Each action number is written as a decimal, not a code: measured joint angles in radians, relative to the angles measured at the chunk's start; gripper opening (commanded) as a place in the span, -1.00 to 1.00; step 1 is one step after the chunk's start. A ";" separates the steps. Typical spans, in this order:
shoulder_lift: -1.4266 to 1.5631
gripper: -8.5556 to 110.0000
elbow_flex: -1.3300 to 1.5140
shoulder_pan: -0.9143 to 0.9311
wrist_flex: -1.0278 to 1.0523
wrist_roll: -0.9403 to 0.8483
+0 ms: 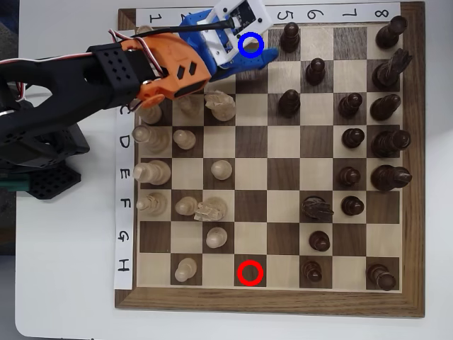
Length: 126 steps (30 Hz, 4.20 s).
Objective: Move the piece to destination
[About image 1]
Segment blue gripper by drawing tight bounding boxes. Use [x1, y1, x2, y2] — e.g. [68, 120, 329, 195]
[178, 12, 280, 84]

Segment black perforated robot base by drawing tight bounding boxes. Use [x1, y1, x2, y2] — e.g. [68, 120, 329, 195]
[0, 123, 90, 201]

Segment light wooden knight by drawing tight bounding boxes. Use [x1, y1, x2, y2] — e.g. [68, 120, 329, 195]
[204, 89, 237, 123]
[193, 196, 228, 223]

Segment dark wooden pawn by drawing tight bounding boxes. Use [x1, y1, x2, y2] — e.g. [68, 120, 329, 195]
[279, 21, 302, 54]
[304, 57, 326, 86]
[337, 92, 364, 120]
[277, 89, 302, 118]
[308, 229, 332, 252]
[338, 166, 362, 188]
[340, 195, 365, 217]
[341, 127, 366, 149]
[299, 260, 323, 283]

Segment light wooden pawn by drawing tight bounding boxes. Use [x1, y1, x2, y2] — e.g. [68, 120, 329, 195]
[210, 159, 234, 181]
[176, 95, 202, 118]
[173, 257, 198, 283]
[175, 196, 199, 216]
[205, 226, 229, 249]
[172, 128, 197, 151]

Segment wooden chessboard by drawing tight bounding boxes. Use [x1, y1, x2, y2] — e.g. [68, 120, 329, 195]
[113, 1, 425, 319]

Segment white paper strip with numbers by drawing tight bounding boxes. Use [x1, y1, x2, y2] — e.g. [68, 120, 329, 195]
[135, 2, 402, 28]

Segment light wooden bishop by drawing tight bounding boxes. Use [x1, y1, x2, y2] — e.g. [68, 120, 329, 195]
[135, 192, 168, 217]
[134, 101, 163, 125]

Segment light wooden queen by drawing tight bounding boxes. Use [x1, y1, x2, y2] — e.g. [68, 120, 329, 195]
[131, 123, 171, 155]

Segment light wooden king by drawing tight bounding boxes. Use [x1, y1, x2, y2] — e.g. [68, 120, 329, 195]
[132, 159, 173, 186]

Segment dark wooden knight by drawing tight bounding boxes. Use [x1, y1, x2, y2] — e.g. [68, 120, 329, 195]
[300, 196, 336, 223]
[371, 47, 413, 91]

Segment dark wooden bishop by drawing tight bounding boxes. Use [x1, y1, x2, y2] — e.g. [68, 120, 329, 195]
[369, 93, 403, 121]

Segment dark wooden rook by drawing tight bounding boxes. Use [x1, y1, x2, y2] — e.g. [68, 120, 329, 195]
[365, 263, 398, 293]
[374, 14, 409, 50]

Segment white paper strip with letters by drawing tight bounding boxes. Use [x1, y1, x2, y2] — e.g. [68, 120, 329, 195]
[115, 28, 136, 290]

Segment dark wooden queen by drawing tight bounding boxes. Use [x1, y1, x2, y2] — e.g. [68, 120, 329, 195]
[369, 129, 413, 159]

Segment dark wooden king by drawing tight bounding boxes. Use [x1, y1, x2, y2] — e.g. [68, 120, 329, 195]
[369, 164, 413, 193]

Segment green table clamp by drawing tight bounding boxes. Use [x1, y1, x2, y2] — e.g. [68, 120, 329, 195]
[0, 173, 30, 193]

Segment black camera cable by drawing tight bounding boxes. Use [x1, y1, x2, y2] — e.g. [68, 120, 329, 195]
[132, 17, 236, 38]

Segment white camera mount with board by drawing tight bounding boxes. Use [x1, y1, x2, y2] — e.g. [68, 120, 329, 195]
[202, 0, 274, 67]

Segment red white servo cable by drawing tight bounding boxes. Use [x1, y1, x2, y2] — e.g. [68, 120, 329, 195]
[0, 27, 169, 78]
[0, 80, 28, 104]

